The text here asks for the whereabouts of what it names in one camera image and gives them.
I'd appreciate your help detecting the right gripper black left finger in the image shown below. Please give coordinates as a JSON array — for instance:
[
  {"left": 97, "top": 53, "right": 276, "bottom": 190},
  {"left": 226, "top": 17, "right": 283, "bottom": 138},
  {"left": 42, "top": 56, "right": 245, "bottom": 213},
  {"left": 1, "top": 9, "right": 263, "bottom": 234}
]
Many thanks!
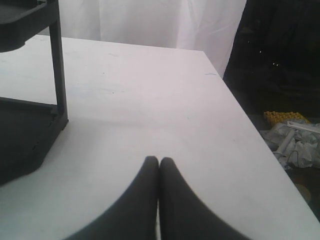
[{"left": 68, "top": 156, "right": 159, "bottom": 240}]

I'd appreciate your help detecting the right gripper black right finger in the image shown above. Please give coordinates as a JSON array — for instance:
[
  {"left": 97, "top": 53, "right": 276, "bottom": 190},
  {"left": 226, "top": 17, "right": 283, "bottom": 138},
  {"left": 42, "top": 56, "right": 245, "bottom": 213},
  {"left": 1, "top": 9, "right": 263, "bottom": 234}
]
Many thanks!
[{"left": 158, "top": 157, "right": 247, "bottom": 240}]

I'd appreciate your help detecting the white plastic tube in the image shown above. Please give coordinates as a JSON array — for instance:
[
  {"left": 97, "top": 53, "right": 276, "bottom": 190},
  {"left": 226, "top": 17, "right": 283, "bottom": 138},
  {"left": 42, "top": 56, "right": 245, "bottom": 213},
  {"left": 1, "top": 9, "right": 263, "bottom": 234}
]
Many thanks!
[{"left": 273, "top": 129, "right": 296, "bottom": 160}]

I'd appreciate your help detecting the yellow egg-crate foam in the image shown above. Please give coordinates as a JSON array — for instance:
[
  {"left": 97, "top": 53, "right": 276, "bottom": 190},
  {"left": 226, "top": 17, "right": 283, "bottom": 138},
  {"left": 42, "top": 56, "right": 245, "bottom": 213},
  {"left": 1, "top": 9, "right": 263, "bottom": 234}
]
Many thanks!
[{"left": 263, "top": 111, "right": 311, "bottom": 126}]

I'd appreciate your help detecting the black two-tier shelf rack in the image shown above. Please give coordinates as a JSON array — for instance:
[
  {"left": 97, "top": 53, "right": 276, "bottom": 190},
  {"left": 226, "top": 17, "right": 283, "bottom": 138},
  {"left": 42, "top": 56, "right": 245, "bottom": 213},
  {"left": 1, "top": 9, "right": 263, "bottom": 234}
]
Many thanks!
[{"left": 0, "top": 0, "right": 70, "bottom": 187}]

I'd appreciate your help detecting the crumpled white packing paper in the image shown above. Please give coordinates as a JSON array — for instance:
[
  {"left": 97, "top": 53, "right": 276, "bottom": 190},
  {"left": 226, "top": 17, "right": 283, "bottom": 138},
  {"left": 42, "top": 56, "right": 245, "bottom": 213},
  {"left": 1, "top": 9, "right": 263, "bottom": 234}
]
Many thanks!
[{"left": 259, "top": 120, "right": 320, "bottom": 170}]

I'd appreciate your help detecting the dark cloth backdrop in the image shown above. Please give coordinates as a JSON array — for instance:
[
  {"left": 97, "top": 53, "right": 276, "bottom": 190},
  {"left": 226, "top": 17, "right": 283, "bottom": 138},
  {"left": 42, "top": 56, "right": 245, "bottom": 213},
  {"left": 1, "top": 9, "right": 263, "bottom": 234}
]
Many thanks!
[{"left": 223, "top": 0, "right": 320, "bottom": 118}]

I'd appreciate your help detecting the white backdrop curtain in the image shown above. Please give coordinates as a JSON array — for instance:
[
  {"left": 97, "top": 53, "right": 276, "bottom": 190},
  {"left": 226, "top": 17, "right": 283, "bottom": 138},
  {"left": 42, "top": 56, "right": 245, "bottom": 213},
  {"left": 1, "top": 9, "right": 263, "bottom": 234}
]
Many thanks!
[{"left": 59, "top": 0, "right": 246, "bottom": 76}]

